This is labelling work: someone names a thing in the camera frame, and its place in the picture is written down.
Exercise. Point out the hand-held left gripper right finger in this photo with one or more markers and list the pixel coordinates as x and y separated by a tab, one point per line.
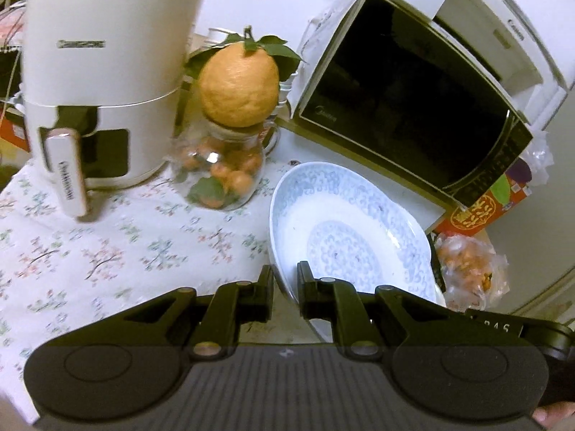
303	289

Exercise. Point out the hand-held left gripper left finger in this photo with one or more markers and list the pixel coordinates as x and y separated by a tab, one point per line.
268	294

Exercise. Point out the blue patterned plate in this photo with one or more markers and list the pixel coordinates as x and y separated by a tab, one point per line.
350	215

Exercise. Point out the person's right hand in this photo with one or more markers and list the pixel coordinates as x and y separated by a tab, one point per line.
557	420

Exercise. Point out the plastic bag of kumquats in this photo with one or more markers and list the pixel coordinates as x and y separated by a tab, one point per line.
469	269

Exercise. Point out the glass jar of kumquats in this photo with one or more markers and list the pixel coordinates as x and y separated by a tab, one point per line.
224	166

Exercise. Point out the floral tablecloth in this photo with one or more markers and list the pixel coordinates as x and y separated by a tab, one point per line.
112	256

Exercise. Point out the red gift box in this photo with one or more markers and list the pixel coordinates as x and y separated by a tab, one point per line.
487	206

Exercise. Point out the clear plastic bag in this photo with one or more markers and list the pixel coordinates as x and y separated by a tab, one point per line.
541	157

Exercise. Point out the large orange citrus with leaves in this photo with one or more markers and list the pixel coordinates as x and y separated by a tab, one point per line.
238	85

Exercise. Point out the black door microwave oven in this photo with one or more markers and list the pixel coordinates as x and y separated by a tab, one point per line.
404	98

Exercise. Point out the white air fryer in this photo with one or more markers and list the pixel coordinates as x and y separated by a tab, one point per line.
103	54

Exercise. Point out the red carton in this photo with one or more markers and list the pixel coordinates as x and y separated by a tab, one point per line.
13	130

